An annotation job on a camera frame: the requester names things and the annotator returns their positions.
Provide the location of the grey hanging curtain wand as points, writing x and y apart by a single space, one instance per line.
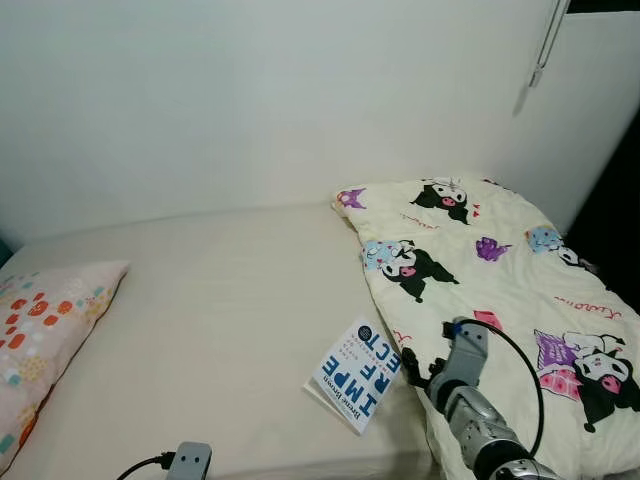
547 42

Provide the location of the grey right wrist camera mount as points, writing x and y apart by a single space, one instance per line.
465 350

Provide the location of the mattress with beige sheet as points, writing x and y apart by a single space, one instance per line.
230 320

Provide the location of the black wardrobe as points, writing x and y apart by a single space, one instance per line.
610 220

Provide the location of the dark window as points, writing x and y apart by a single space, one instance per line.
603 5

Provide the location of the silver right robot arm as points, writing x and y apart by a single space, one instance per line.
480 425

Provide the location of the white book with blue letters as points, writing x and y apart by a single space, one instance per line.
355 375

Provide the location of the cream cartoon print blanket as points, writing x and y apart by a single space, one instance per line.
510 290

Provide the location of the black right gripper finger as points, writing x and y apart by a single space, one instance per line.
409 361

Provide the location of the pink pillow with dots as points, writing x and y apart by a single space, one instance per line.
45 340

